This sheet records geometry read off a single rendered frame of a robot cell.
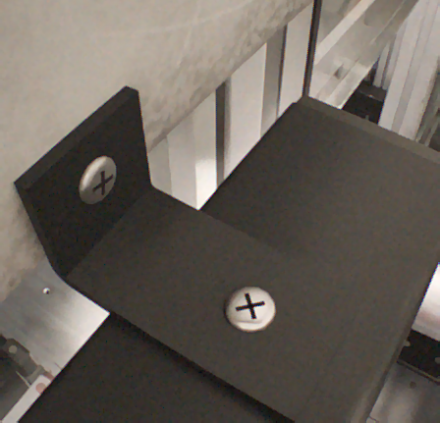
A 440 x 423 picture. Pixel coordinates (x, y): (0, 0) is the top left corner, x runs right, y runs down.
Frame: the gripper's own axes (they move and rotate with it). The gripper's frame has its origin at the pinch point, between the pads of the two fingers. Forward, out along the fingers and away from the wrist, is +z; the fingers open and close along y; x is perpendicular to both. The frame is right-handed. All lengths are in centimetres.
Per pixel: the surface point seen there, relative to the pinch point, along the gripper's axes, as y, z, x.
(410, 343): -27.4, -23.0, -9.2
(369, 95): -1.1, -5.2, -25.5
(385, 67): 2.2, -6.0, -28.3
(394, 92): 5.6, -10.0, -18.6
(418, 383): -34.7, -27.0, -7.8
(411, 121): 2.5, -12.6, -18.6
